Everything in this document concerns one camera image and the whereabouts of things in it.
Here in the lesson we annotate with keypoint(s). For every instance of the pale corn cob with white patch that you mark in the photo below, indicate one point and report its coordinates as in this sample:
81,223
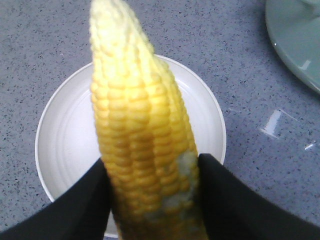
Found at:
143,130

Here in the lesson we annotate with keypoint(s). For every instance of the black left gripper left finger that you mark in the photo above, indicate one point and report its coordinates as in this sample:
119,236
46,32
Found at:
81,213

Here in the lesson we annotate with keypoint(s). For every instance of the white round plate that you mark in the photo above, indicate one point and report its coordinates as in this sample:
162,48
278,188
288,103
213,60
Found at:
66,144

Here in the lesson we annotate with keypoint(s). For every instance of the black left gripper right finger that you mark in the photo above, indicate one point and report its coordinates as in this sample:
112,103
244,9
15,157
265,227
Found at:
232,211

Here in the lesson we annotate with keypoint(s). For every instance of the green electric cooking pot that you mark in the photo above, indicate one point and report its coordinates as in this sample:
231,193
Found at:
293,27

